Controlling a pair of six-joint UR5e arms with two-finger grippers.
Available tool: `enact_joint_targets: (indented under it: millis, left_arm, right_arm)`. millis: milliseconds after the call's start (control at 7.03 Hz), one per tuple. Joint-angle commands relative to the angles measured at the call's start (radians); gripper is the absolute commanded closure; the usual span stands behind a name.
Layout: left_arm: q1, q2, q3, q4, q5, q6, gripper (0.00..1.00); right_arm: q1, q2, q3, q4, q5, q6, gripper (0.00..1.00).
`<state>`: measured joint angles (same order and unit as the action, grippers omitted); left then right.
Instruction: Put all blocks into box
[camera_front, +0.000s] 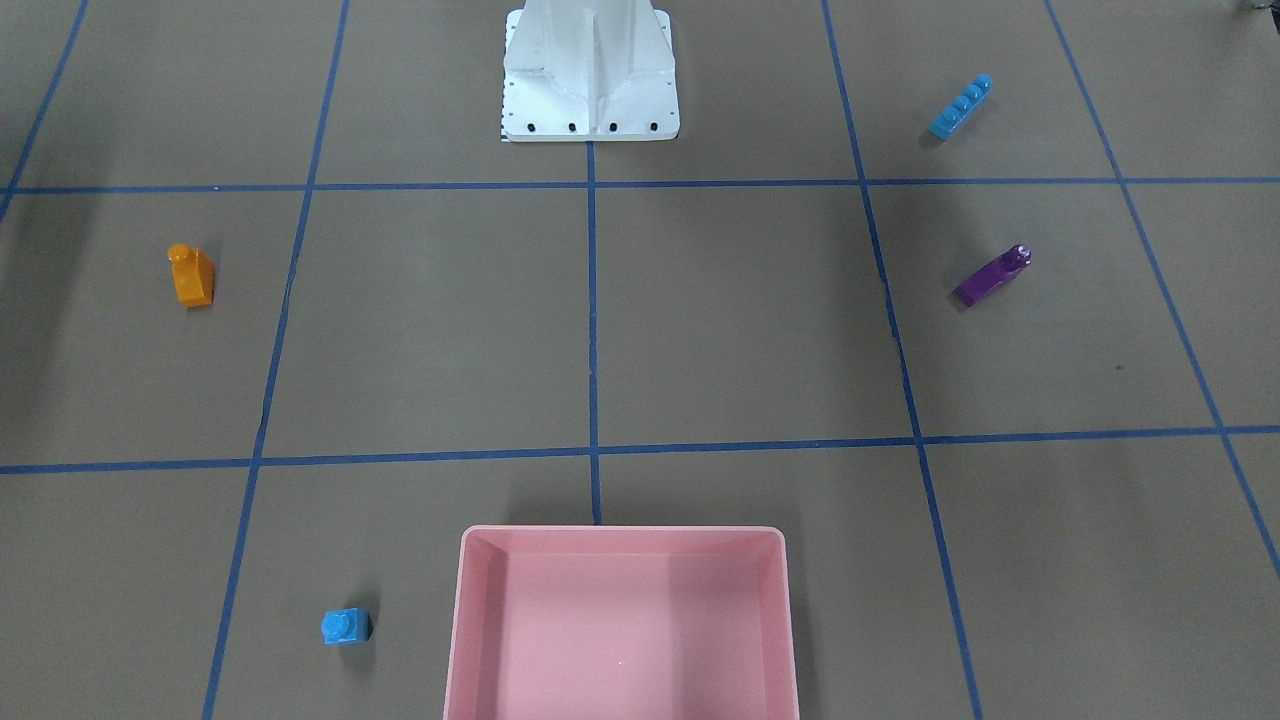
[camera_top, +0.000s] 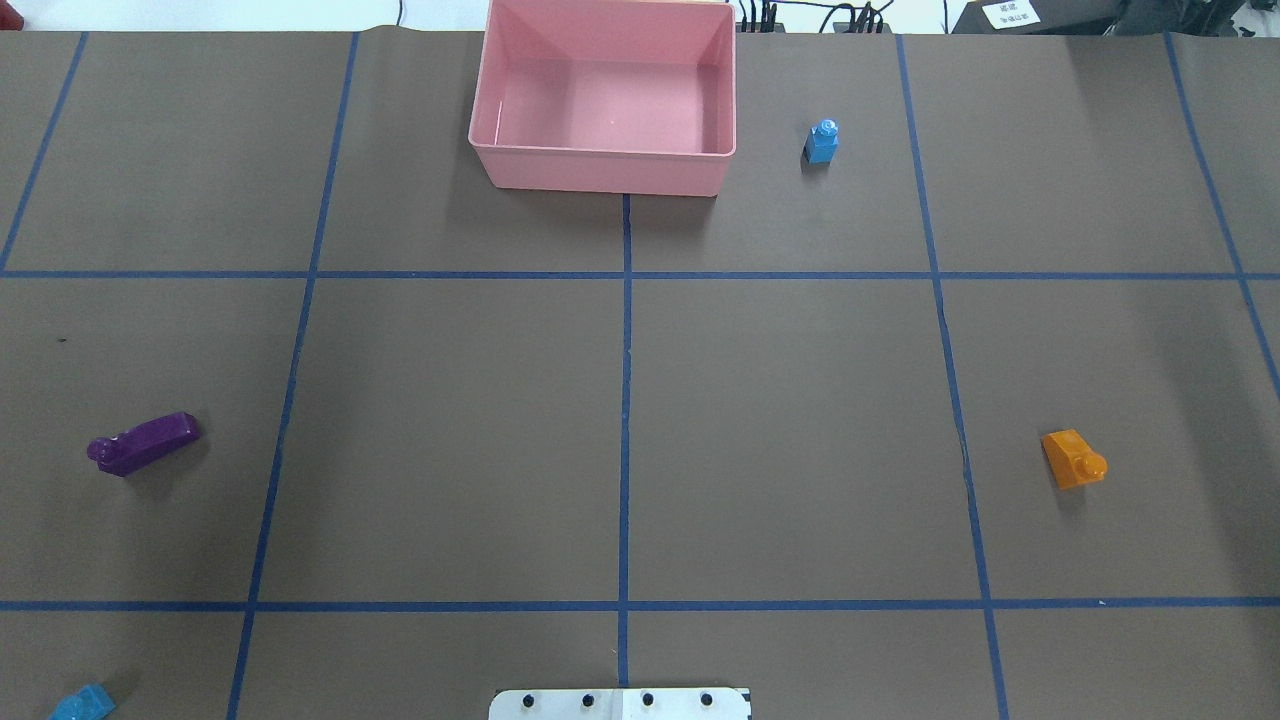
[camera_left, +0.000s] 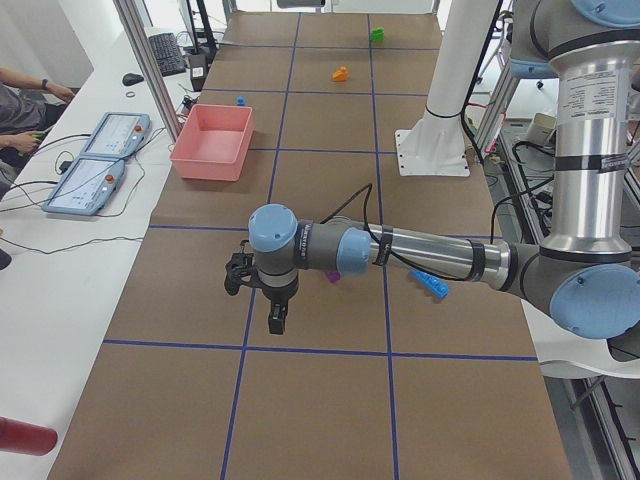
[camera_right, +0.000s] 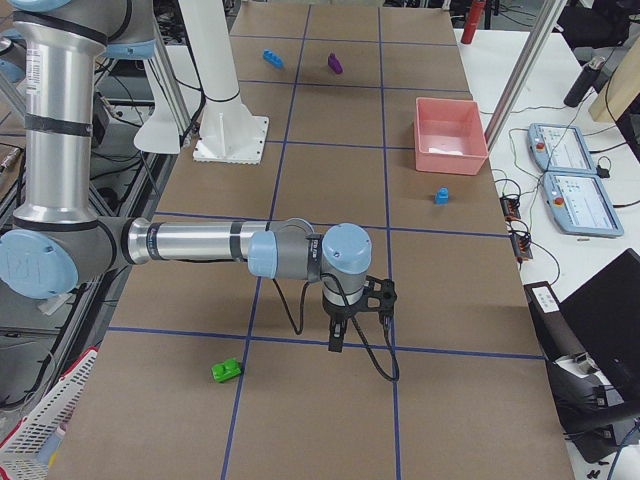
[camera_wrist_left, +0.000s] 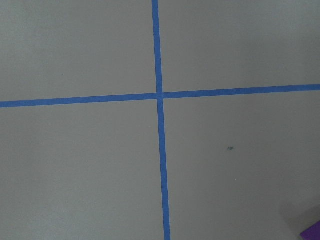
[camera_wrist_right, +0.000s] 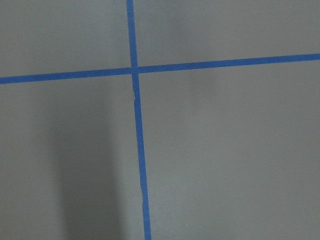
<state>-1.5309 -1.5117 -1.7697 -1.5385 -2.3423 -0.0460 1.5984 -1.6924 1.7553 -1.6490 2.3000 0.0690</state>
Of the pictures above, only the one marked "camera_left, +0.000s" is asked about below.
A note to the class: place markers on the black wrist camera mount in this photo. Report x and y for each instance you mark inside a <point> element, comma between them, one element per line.
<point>240,271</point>

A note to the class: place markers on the orange toy block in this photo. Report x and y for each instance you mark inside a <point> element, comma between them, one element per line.
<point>340,75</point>

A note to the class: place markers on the pink plastic box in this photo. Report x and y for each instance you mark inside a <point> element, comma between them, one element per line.
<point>213,142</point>

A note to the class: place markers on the purple toy block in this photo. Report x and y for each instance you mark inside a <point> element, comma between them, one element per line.
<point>333,276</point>

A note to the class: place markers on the aluminium frame post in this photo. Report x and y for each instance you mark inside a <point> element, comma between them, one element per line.
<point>135,32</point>

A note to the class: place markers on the black keyboard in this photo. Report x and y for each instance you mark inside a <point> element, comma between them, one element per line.
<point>167,53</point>

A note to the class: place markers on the teach pendant tablet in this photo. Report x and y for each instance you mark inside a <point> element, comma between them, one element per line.
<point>118,135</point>
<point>86,186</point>

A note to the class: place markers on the lower teach pendant tablet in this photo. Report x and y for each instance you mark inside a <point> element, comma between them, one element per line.
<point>86,186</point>

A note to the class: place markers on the seated person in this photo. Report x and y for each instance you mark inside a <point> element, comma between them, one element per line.
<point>25,121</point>

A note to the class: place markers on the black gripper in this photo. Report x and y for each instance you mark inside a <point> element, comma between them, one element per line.
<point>276,296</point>

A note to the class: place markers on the red cylinder bottle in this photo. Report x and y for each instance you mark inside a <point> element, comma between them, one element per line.
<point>25,438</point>

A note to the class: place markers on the upper teach pendant tablet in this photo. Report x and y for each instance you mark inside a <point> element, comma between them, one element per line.
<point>118,135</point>

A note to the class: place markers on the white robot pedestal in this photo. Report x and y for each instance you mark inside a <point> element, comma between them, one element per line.
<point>435,145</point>

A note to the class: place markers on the long blue toy block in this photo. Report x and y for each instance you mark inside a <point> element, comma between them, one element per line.
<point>434,284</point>

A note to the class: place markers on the black computer mouse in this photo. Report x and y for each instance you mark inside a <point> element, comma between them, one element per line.
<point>130,79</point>

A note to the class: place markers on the green toy block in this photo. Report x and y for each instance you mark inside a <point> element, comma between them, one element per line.
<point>377,35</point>

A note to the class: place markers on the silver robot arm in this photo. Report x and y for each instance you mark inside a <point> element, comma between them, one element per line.
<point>580,274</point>

